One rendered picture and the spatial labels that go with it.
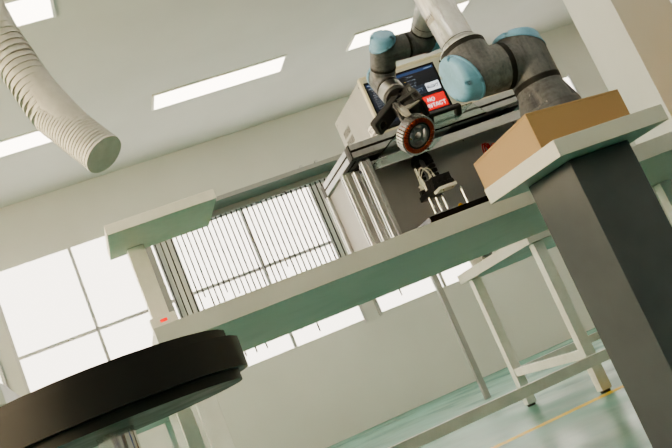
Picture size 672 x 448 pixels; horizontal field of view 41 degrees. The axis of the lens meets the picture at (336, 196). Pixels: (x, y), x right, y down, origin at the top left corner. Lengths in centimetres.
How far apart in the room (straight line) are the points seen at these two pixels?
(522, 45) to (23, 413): 156
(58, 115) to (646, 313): 227
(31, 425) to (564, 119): 146
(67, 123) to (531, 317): 707
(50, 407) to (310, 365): 814
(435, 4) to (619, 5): 468
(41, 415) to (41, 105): 267
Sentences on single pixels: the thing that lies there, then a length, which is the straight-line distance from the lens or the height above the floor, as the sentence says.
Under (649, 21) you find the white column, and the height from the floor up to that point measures 196.
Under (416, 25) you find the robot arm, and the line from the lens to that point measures 263.
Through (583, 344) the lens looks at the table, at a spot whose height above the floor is 22.
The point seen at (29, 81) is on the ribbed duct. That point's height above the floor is 194.
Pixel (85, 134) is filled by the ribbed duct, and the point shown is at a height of 164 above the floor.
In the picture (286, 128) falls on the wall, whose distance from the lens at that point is 961.
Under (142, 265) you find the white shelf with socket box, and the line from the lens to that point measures 320.
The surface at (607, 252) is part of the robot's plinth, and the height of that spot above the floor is 49.
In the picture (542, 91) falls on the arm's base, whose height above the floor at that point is 89.
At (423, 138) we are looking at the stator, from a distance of 247.
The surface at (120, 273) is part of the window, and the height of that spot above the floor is 229.
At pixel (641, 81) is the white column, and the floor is 159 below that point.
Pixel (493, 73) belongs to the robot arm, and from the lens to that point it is 214.
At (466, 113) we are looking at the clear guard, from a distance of 267.
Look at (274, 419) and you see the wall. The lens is 895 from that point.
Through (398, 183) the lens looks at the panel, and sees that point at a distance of 295.
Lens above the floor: 44
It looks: 11 degrees up
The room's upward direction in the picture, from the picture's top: 23 degrees counter-clockwise
